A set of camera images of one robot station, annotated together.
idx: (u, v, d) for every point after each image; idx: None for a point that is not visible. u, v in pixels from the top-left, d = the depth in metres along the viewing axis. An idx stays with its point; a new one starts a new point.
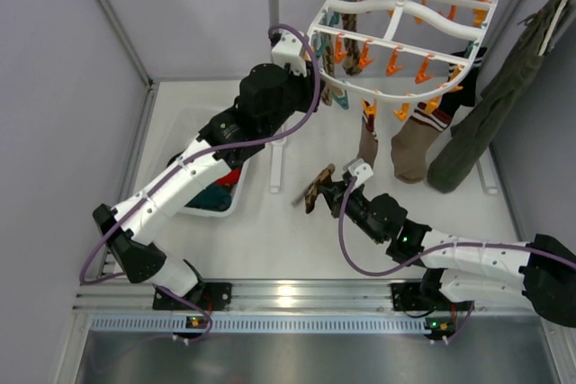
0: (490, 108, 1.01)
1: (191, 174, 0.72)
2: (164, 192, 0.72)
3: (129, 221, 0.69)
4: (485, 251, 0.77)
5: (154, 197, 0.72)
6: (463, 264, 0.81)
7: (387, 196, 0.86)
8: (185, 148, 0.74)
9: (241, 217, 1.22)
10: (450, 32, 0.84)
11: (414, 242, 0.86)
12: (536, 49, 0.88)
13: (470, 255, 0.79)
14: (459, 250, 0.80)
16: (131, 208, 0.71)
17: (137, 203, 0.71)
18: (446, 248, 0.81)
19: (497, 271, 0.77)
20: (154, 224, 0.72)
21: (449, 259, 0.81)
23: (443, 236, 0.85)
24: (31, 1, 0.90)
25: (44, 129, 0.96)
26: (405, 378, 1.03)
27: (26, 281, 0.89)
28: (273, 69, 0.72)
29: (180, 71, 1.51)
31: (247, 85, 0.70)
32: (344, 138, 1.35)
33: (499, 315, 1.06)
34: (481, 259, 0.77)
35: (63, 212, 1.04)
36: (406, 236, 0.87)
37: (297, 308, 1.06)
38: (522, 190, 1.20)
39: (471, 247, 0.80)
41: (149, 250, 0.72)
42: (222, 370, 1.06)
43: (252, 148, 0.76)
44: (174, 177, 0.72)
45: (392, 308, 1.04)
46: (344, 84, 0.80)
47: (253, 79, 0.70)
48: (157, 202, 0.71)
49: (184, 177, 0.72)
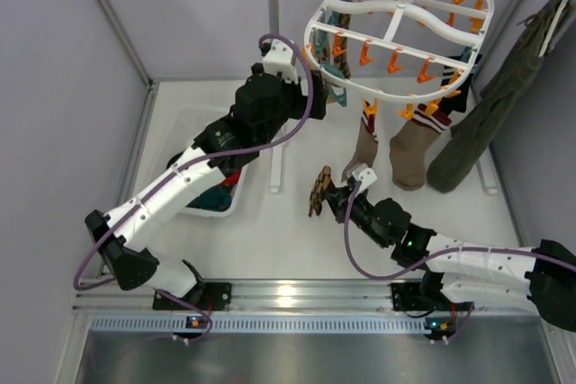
0: (490, 109, 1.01)
1: (185, 180, 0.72)
2: (157, 200, 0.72)
3: (122, 227, 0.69)
4: (490, 256, 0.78)
5: (148, 203, 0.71)
6: (469, 270, 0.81)
7: (391, 200, 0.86)
8: (181, 156, 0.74)
9: (241, 217, 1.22)
10: (448, 37, 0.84)
11: (419, 246, 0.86)
12: (536, 49, 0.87)
13: (475, 260, 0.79)
14: (463, 254, 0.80)
16: (125, 213, 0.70)
17: (130, 209, 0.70)
18: (452, 253, 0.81)
19: (502, 276, 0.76)
20: (148, 230, 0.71)
21: (454, 263, 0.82)
23: (448, 241, 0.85)
24: (31, 2, 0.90)
25: (43, 129, 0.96)
26: (405, 378, 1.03)
27: (26, 282, 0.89)
28: (269, 78, 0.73)
29: (180, 71, 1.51)
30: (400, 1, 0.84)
31: (243, 94, 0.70)
32: (344, 138, 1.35)
33: (499, 315, 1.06)
34: (486, 264, 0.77)
35: (64, 212, 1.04)
36: (410, 240, 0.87)
37: (297, 308, 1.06)
38: (522, 190, 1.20)
39: (476, 252, 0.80)
41: (142, 256, 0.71)
42: (222, 369, 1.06)
43: (247, 156, 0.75)
44: (168, 184, 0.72)
45: (392, 308, 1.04)
46: (343, 82, 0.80)
47: (248, 88, 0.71)
48: (151, 209, 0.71)
49: (178, 183, 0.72)
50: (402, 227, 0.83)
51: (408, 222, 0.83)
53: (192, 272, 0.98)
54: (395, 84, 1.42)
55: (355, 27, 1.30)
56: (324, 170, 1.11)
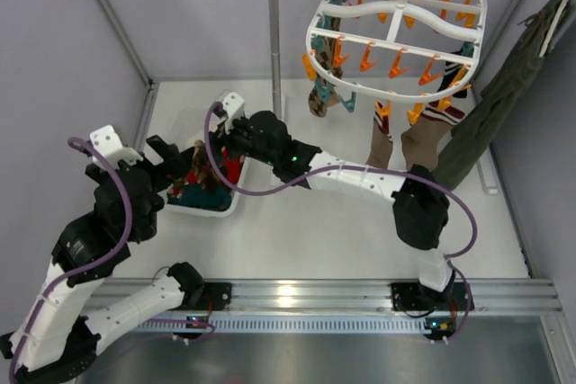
0: (490, 110, 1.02)
1: (55, 304, 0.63)
2: (40, 326, 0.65)
3: (23, 358, 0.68)
4: (367, 175, 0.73)
5: (31, 333, 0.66)
6: (346, 189, 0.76)
7: (266, 111, 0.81)
8: (47, 275, 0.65)
9: (241, 217, 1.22)
10: (449, 34, 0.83)
11: (302, 162, 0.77)
12: (536, 49, 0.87)
13: (352, 178, 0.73)
14: (343, 174, 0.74)
16: (19, 343, 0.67)
17: (22, 339, 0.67)
18: (330, 168, 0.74)
19: (372, 196, 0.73)
20: (47, 351, 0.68)
21: (332, 181, 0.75)
23: (331, 158, 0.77)
24: (31, 1, 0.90)
25: (44, 129, 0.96)
26: (405, 379, 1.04)
27: (25, 282, 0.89)
28: (134, 176, 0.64)
29: (179, 71, 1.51)
30: (399, 2, 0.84)
31: (103, 194, 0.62)
32: (345, 138, 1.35)
33: (498, 315, 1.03)
34: (362, 183, 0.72)
35: (63, 213, 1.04)
36: (294, 156, 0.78)
37: (297, 308, 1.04)
38: (523, 191, 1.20)
39: (355, 170, 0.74)
41: (55, 370, 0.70)
42: (222, 370, 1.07)
43: (112, 261, 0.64)
44: (42, 309, 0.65)
45: (392, 308, 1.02)
46: (355, 87, 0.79)
47: (108, 188, 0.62)
48: (36, 339, 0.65)
49: (50, 308, 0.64)
50: (272, 133, 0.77)
51: (279, 131, 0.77)
53: (181, 283, 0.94)
54: (394, 84, 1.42)
55: (354, 28, 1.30)
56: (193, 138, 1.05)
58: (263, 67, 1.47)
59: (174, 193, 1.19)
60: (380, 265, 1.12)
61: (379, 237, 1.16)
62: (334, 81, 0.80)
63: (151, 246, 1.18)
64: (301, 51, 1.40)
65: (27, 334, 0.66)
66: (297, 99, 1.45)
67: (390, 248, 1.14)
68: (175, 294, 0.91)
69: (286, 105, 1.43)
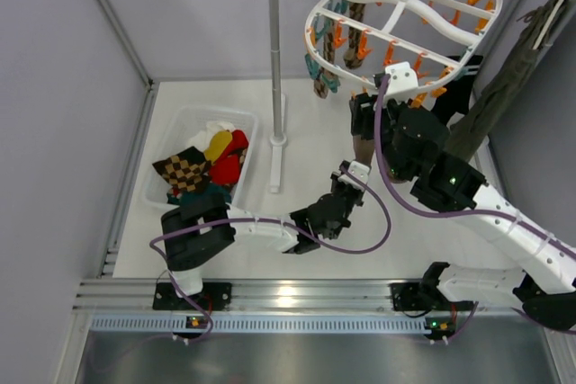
0: (485, 102, 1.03)
1: (282, 230, 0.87)
2: (262, 227, 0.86)
3: (236, 220, 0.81)
4: (517, 227, 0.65)
5: (256, 218, 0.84)
6: (506, 243, 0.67)
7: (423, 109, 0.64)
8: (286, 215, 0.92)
9: (260, 202, 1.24)
10: (450, 36, 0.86)
11: (461, 186, 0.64)
12: (530, 44, 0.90)
13: (526, 240, 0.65)
14: (517, 227, 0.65)
16: (238, 217, 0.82)
17: (244, 217, 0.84)
18: (503, 218, 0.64)
19: (508, 245, 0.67)
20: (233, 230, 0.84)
21: (498, 230, 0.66)
23: (500, 200, 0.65)
24: (31, 3, 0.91)
25: (44, 128, 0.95)
26: (405, 378, 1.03)
27: (27, 279, 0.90)
28: (337, 202, 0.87)
29: (179, 71, 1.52)
30: None
31: (314, 210, 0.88)
32: (346, 138, 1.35)
33: (498, 315, 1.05)
34: (508, 232, 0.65)
35: (66, 212, 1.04)
36: (453, 176, 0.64)
37: (297, 308, 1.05)
38: (517, 189, 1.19)
39: (532, 231, 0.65)
41: (212, 254, 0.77)
42: (221, 369, 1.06)
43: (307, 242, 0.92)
44: (270, 222, 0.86)
45: (392, 308, 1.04)
46: (336, 69, 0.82)
47: (319, 206, 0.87)
48: (253, 225, 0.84)
49: (278, 229, 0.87)
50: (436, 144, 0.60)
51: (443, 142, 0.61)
53: (196, 282, 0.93)
54: None
55: None
56: (174, 160, 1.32)
58: (263, 67, 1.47)
59: (175, 193, 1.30)
60: (380, 267, 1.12)
61: (351, 242, 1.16)
62: (319, 59, 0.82)
63: (148, 246, 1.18)
64: (301, 51, 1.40)
65: (253, 220, 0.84)
66: (297, 99, 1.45)
67: (368, 245, 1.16)
68: (196, 284, 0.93)
69: (286, 105, 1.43)
